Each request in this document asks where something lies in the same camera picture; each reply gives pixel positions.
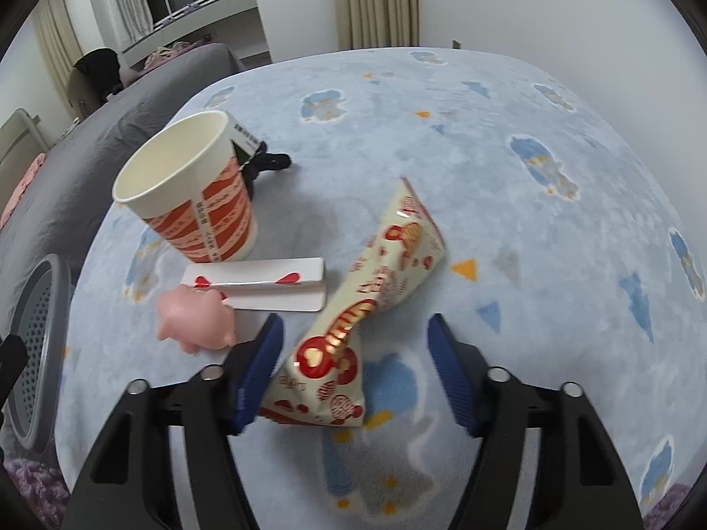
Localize pink laundry basket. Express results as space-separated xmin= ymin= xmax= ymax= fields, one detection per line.
xmin=127 ymin=38 xmax=213 ymax=75

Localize black and blue hair tie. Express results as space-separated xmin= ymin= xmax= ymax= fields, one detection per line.
xmin=237 ymin=140 xmax=292 ymax=197

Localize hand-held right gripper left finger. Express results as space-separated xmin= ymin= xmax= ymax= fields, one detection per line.
xmin=61 ymin=314 xmax=285 ymax=530

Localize bed with grey sheet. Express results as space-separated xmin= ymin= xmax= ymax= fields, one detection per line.
xmin=0 ymin=42 xmax=247 ymax=310

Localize pile of light clothes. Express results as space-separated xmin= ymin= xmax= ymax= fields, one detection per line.
xmin=146 ymin=44 xmax=189 ymax=64

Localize purple fuzzy cloth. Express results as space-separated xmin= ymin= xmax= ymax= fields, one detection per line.
xmin=638 ymin=483 xmax=694 ymax=530

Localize dark chair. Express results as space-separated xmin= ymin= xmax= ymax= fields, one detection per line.
xmin=74 ymin=48 xmax=125 ymax=103

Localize pink pig toy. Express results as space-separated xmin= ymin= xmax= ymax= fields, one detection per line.
xmin=156 ymin=285 xmax=236 ymax=354

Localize white window desk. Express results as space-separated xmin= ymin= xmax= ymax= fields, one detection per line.
xmin=122 ymin=0 xmax=271 ymax=67

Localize white card box red hearts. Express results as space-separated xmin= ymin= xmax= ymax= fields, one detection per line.
xmin=181 ymin=257 xmax=327 ymax=311

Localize wide beige curtain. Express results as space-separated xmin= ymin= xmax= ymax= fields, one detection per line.
xmin=333 ymin=0 xmax=423 ymax=50

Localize light blue printed blanket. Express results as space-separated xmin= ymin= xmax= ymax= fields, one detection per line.
xmin=55 ymin=47 xmax=707 ymax=530

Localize beige padded headboard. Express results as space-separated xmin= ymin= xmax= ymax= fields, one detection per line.
xmin=0 ymin=109 xmax=49 ymax=183

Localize grey perforated plastic basket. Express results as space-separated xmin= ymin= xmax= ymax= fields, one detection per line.
xmin=8 ymin=254 xmax=75 ymax=452

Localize pink pillow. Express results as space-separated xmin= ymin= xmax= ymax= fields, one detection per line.
xmin=0 ymin=153 xmax=48 ymax=227

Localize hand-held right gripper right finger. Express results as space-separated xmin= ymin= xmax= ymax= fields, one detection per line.
xmin=428 ymin=313 xmax=644 ymax=530

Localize purple fuzzy blanket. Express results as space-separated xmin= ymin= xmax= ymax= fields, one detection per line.
xmin=3 ymin=455 xmax=72 ymax=530

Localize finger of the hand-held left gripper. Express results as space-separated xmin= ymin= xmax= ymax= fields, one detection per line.
xmin=0 ymin=334 xmax=28 ymax=415

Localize red and cream snack wrapper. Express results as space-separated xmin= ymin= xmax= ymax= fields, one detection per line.
xmin=258 ymin=177 xmax=446 ymax=430

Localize narrow beige curtain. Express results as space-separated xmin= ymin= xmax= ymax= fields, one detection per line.
xmin=33 ymin=0 xmax=78 ymax=86

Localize red and white paper cup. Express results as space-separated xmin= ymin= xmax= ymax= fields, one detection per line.
xmin=112 ymin=110 xmax=259 ymax=264

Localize brown chair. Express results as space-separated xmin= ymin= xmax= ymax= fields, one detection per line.
xmin=69 ymin=69 xmax=97 ymax=122

